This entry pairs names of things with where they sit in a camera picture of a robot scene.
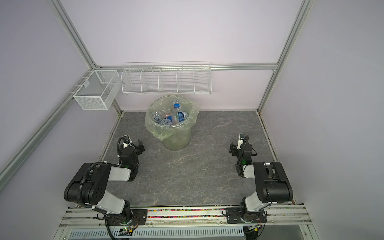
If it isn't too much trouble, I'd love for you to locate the water bottle blue label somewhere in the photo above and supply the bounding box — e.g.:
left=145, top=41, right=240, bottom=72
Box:
left=162, top=107, right=172, bottom=116
left=159, top=116, right=173, bottom=126

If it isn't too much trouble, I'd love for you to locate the blue cap bottle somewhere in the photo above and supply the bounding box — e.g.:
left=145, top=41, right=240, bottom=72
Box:
left=172, top=103, right=189, bottom=125

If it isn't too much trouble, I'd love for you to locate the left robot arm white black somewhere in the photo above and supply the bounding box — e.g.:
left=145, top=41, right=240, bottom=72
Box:
left=64, top=135, right=145, bottom=226

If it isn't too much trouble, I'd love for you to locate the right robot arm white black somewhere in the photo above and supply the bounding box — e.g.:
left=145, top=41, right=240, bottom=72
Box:
left=229, top=142, right=293, bottom=223

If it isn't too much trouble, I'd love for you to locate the mesh bin with green bag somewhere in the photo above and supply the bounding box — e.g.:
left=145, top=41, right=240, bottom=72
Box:
left=145, top=95, right=200, bottom=151

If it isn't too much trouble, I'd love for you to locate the white mesh box basket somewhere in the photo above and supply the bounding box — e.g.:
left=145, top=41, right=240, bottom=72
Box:
left=74, top=70, right=122, bottom=111

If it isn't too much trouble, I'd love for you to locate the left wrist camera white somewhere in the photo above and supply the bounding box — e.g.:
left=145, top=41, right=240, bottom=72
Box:
left=121, top=135, right=133, bottom=148

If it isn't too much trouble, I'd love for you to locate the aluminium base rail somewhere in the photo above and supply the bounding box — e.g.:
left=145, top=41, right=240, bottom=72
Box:
left=54, top=205, right=319, bottom=240

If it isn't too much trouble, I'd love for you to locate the white wire shelf basket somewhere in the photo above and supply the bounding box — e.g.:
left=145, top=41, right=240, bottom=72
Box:
left=121, top=62, right=212, bottom=95

